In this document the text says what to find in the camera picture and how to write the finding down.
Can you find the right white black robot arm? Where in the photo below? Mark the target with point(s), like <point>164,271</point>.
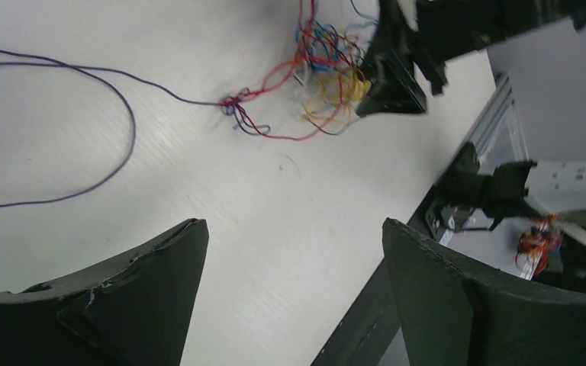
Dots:
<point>536,190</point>

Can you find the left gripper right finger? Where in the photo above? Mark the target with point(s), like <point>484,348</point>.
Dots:
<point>455,310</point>

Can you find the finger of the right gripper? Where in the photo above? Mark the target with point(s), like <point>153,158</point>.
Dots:
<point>388,65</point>

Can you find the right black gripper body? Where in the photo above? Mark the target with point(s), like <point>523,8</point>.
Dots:
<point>449,29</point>

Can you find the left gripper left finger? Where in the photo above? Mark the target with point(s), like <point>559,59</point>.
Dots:
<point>134,308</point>

